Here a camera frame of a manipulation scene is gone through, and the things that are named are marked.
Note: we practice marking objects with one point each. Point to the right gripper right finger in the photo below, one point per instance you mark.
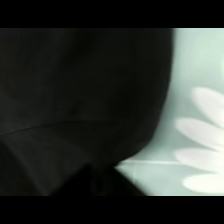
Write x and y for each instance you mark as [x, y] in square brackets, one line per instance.
[120, 183]

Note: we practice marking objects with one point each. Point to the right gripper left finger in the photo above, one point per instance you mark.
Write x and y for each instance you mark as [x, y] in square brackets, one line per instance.
[78, 183]

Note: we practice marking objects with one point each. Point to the black garment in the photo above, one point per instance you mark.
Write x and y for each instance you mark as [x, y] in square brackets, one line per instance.
[83, 93]

